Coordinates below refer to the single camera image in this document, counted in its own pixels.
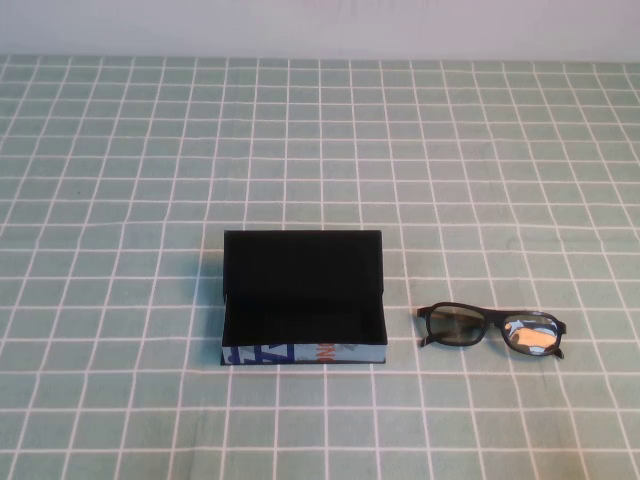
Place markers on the black glasses case printed side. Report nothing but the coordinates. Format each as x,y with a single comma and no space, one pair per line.
300,280

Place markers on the black framed glasses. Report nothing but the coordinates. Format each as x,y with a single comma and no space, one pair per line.
530,335

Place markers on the green checked tablecloth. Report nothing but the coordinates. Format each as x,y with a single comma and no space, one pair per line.
150,150

